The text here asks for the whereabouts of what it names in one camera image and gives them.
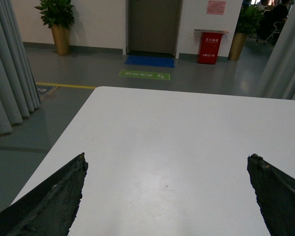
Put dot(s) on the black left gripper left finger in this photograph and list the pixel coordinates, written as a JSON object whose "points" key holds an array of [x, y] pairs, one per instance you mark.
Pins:
{"points": [[51, 207]]}

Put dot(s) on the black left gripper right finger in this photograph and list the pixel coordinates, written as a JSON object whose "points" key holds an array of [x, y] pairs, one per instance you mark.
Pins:
{"points": [[275, 195]]}

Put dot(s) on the left grey curtain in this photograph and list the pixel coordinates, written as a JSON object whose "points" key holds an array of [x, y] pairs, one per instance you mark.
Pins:
{"points": [[18, 90]]}

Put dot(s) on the grey curtain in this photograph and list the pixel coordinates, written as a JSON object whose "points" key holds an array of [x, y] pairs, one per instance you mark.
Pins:
{"points": [[18, 90], [278, 77]]}

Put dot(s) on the right grey curtain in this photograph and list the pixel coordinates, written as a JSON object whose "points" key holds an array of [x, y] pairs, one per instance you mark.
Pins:
{"points": [[278, 77]]}

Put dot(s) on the green floor sign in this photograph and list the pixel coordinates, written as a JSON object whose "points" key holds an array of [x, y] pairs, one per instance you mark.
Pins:
{"points": [[145, 75]]}

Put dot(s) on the white office chair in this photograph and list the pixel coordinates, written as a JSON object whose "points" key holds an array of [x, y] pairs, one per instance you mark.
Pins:
{"points": [[273, 32]]}

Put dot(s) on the seated person in black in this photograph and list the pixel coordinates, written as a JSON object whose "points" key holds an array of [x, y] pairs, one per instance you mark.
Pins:
{"points": [[277, 14]]}

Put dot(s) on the red fire extinguisher box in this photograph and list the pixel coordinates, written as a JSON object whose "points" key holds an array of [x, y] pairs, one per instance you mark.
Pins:
{"points": [[209, 45]]}

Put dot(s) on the blue floor mat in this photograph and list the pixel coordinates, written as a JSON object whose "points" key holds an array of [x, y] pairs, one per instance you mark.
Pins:
{"points": [[150, 61]]}

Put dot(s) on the right potted green plant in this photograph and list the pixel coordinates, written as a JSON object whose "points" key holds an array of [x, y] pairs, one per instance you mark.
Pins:
{"points": [[247, 24]]}

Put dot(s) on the potted green plant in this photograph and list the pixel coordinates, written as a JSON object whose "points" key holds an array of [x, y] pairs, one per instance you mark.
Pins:
{"points": [[247, 24], [58, 16]]}

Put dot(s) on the left potted green plant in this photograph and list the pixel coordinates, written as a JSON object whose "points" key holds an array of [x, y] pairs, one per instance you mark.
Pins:
{"points": [[58, 16]]}

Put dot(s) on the grey door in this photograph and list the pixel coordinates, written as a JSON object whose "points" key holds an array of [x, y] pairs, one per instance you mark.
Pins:
{"points": [[153, 26]]}

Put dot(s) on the pink wall notice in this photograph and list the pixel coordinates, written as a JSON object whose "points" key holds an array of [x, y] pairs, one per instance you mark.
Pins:
{"points": [[216, 7]]}

